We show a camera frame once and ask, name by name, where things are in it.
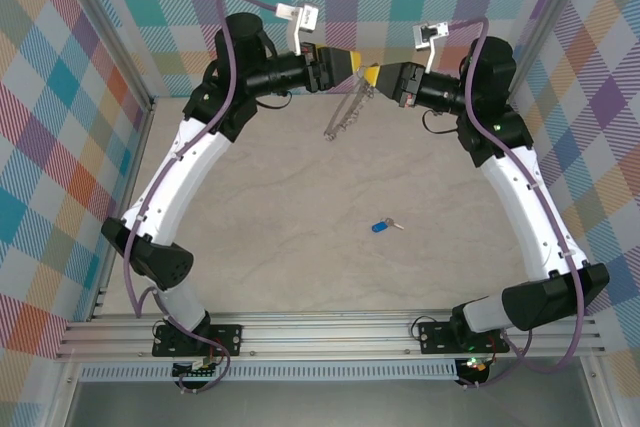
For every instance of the metal band with split rings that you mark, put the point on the metal band with split rings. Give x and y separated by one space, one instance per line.
330 136

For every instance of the silver key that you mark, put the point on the silver key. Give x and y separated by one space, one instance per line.
398 226

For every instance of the blue plastic key tag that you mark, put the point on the blue plastic key tag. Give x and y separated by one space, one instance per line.
379 228

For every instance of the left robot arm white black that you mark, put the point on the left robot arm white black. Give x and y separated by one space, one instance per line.
175 182

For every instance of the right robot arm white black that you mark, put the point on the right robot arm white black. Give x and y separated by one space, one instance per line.
525 207

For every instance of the small black circuit board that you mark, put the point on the small black circuit board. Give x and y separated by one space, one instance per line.
197 373

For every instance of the grey metal panel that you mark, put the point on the grey metal panel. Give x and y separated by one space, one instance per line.
325 404

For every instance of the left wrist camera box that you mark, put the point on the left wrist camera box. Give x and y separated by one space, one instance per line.
309 18

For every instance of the aluminium side rail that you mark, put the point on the aluminium side rail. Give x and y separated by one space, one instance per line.
135 157

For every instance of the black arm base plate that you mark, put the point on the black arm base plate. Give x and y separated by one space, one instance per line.
227 339
432 337

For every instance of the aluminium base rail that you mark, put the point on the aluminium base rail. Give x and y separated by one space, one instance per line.
325 334

